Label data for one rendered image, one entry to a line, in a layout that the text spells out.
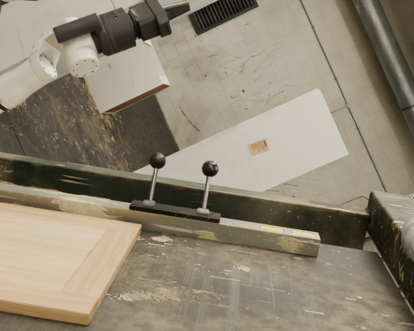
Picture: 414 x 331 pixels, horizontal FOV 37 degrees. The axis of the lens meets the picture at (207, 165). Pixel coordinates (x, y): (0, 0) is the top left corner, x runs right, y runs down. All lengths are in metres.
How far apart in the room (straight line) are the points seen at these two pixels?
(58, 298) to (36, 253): 0.19
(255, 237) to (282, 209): 0.25
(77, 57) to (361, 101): 8.29
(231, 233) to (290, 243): 0.13
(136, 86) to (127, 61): 0.27
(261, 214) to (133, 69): 4.91
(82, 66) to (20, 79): 0.14
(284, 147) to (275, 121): 0.22
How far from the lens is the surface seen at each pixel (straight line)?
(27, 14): 3.89
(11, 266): 1.09
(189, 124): 9.52
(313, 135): 4.99
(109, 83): 6.45
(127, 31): 1.33
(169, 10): 1.38
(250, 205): 1.57
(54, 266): 1.10
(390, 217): 1.43
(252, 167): 5.01
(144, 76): 6.35
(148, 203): 1.36
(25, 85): 1.39
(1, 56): 3.92
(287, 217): 1.58
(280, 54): 9.44
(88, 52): 1.32
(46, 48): 1.40
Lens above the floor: 1.74
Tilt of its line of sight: 9 degrees down
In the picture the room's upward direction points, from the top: 66 degrees clockwise
